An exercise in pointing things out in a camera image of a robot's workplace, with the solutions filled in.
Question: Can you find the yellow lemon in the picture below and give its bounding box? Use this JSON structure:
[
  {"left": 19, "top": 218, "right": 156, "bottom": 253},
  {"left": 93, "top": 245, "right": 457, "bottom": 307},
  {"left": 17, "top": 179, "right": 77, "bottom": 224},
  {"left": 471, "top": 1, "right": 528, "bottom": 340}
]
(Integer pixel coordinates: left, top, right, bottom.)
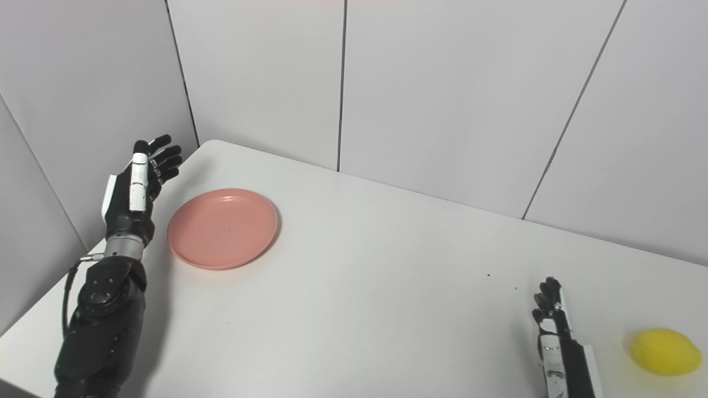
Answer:
[{"left": 631, "top": 328, "right": 702, "bottom": 377}]

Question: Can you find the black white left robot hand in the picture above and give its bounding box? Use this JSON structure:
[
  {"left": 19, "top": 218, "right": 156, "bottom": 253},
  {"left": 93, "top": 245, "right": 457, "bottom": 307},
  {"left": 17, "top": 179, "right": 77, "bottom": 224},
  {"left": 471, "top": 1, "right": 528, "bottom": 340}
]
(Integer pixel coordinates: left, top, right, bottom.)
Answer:
[{"left": 101, "top": 134, "right": 184, "bottom": 247}]

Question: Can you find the pink round plate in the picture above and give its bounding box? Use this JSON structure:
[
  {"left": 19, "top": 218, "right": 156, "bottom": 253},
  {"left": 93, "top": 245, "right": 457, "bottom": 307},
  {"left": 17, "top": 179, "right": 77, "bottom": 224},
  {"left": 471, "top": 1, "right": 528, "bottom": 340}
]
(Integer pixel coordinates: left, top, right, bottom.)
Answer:
[{"left": 167, "top": 188, "right": 279, "bottom": 271}]

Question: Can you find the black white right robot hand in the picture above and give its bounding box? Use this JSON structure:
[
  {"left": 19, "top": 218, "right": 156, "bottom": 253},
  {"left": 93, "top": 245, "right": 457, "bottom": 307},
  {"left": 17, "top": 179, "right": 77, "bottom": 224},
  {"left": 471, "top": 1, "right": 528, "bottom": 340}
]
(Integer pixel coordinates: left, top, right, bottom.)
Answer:
[{"left": 532, "top": 277, "right": 603, "bottom": 398}]

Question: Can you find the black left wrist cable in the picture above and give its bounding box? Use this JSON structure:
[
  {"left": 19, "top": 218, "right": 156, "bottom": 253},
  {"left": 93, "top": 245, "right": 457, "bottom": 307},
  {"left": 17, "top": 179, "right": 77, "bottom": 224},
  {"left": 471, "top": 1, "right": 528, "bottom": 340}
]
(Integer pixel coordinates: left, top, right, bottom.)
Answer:
[{"left": 62, "top": 253, "right": 106, "bottom": 338}]

